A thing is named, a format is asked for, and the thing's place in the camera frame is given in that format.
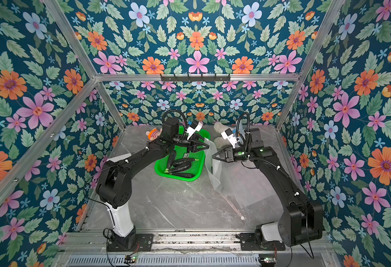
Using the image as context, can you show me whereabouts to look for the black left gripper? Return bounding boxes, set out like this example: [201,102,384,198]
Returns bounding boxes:
[169,133,208,155]

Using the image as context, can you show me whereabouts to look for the green plastic basket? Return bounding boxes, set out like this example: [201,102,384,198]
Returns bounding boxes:
[154,126,212,182]

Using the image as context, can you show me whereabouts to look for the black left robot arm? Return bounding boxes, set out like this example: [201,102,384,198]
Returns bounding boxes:
[96,117,209,238]

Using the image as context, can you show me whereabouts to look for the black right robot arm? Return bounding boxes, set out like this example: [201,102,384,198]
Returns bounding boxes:
[212,128,324,249]

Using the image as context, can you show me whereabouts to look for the dark eggplant left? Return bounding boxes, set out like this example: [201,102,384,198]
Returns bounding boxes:
[167,150,177,169]

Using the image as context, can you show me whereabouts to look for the clear zip-top bag pink zipper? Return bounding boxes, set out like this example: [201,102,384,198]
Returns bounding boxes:
[224,197,246,221]

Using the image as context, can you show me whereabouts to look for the white teddy bear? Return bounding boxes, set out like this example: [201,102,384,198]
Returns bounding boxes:
[213,121,236,149]

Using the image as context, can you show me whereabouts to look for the cartoon doll head toy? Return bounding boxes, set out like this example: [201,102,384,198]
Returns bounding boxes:
[146,128,162,141]

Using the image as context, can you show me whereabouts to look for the white plastic box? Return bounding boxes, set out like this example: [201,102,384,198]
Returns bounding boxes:
[107,153,132,163]

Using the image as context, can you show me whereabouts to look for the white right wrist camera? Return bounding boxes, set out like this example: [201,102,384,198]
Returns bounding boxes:
[221,128,238,149]

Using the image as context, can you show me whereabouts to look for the black hook rail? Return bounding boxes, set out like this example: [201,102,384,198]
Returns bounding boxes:
[160,74,231,82]

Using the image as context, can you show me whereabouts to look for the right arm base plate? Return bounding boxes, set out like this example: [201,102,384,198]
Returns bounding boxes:
[235,233,286,251]

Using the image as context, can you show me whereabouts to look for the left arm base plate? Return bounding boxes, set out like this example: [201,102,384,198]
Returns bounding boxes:
[107,234,154,253]

